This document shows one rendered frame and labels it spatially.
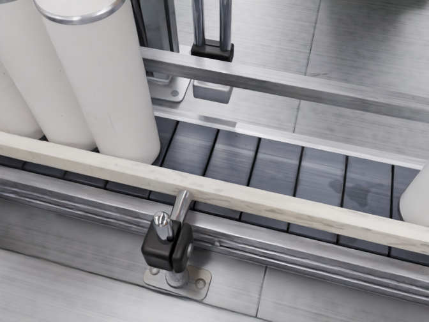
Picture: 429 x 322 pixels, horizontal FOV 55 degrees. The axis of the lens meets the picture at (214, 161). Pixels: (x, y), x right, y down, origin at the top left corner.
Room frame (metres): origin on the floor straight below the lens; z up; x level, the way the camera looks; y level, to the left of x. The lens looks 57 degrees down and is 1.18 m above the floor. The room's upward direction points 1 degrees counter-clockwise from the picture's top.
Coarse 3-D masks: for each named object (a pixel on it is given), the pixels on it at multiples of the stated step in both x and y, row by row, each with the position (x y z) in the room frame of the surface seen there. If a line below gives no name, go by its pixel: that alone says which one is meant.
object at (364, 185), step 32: (160, 128) 0.23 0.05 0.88; (192, 128) 0.23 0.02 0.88; (0, 160) 0.20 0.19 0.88; (160, 160) 0.20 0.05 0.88; (192, 160) 0.20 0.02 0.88; (224, 160) 0.20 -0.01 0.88; (256, 160) 0.19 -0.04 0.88; (288, 160) 0.19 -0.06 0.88; (320, 160) 0.19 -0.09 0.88; (352, 160) 0.19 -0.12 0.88; (128, 192) 0.17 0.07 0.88; (160, 192) 0.17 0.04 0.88; (288, 192) 0.16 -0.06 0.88; (320, 192) 0.16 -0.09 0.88; (352, 192) 0.16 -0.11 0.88; (384, 192) 0.16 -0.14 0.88; (256, 224) 0.14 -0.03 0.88; (288, 224) 0.14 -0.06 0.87; (416, 256) 0.11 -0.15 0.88
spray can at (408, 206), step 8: (424, 168) 0.15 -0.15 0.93; (416, 176) 0.15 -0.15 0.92; (424, 176) 0.14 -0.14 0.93; (416, 184) 0.15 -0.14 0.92; (424, 184) 0.14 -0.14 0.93; (408, 192) 0.15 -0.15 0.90; (416, 192) 0.14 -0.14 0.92; (424, 192) 0.14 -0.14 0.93; (400, 200) 0.15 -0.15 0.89; (408, 200) 0.14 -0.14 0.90; (416, 200) 0.14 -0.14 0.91; (424, 200) 0.13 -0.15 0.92; (400, 208) 0.14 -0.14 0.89; (408, 208) 0.14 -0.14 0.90; (416, 208) 0.13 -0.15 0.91; (424, 208) 0.13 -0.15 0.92; (400, 216) 0.14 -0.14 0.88; (408, 216) 0.13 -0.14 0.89; (416, 216) 0.13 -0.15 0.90; (424, 216) 0.13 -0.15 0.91; (416, 224) 0.13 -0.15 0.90; (424, 224) 0.12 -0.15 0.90
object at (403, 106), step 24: (144, 48) 0.25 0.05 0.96; (168, 72) 0.23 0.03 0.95; (192, 72) 0.23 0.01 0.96; (216, 72) 0.22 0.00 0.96; (240, 72) 0.22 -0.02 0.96; (264, 72) 0.22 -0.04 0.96; (288, 96) 0.20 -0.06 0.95; (312, 96) 0.20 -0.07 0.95; (336, 96) 0.20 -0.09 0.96; (360, 96) 0.19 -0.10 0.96; (384, 96) 0.19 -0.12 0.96; (408, 96) 0.19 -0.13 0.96
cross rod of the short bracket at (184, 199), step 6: (180, 192) 0.15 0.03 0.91; (186, 192) 0.15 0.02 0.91; (180, 198) 0.14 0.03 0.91; (186, 198) 0.14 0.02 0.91; (192, 198) 0.15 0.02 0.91; (174, 204) 0.14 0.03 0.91; (180, 204) 0.14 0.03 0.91; (186, 204) 0.14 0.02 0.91; (174, 210) 0.13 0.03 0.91; (180, 210) 0.13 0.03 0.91; (186, 210) 0.14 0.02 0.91; (174, 216) 0.13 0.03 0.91; (180, 216) 0.13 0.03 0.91; (186, 216) 0.13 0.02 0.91
